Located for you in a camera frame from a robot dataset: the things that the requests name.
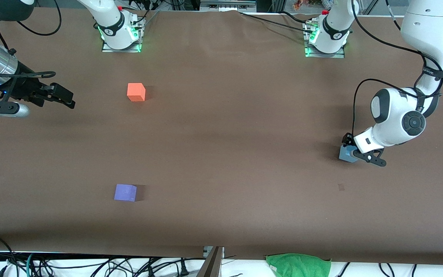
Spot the blue foam block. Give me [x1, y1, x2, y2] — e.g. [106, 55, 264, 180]
[339, 144, 360, 163]

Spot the orange foam block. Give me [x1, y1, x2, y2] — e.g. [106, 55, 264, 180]
[127, 83, 146, 102]

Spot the purple foam block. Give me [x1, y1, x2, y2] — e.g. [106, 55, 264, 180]
[114, 184, 137, 202]

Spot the brown table mat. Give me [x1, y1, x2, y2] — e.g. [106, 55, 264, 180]
[0, 7, 443, 266]

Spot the green cloth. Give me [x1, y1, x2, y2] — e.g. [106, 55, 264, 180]
[265, 253, 332, 277]

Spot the silver device box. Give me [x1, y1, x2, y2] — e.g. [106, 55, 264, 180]
[200, 0, 256, 12]

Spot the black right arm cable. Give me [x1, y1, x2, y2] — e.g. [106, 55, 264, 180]
[0, 0, 63, 78]

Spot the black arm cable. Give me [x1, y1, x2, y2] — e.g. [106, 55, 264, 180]
[351, 0, 443, 135]
[0, 0, 63, 78]

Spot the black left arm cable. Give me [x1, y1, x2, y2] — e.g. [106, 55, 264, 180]
[351, 0, 443, 135]

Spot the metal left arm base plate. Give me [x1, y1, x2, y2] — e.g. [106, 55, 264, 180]
[304, 21, 346, 59]

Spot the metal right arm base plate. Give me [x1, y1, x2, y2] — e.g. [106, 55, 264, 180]
[102, 17, 145, 53]

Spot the long black table cable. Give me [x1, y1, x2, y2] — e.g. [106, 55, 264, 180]
[239, 11, 311, 33]

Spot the teal cable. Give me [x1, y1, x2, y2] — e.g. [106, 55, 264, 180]
[25, 253, 36, 277]

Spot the grey metal post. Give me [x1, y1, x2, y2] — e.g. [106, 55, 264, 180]
[198, 246, 225, 277]

